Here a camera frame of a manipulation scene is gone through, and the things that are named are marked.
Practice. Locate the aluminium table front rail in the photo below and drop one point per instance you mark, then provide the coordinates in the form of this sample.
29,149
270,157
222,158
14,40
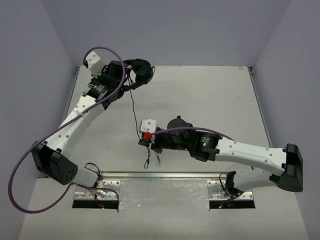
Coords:
159,175

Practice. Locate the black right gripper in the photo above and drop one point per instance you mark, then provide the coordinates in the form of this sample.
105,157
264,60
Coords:
154,145

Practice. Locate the metal base plate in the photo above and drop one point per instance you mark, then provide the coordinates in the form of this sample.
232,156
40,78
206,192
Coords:
216,192
107,189

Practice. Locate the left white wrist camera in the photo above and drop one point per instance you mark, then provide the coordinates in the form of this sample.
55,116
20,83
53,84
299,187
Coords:
93,62

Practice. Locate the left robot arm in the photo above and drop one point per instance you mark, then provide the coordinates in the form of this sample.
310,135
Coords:
52,155

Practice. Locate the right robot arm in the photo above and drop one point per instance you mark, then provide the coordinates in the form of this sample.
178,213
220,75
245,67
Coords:
280,167

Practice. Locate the black headphones with cable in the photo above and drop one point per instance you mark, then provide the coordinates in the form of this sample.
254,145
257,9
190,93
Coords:
139,72

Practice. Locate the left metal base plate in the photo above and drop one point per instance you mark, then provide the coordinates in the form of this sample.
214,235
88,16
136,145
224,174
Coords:
107,189

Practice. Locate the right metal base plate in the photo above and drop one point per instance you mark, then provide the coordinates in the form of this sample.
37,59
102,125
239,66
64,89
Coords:
216,192

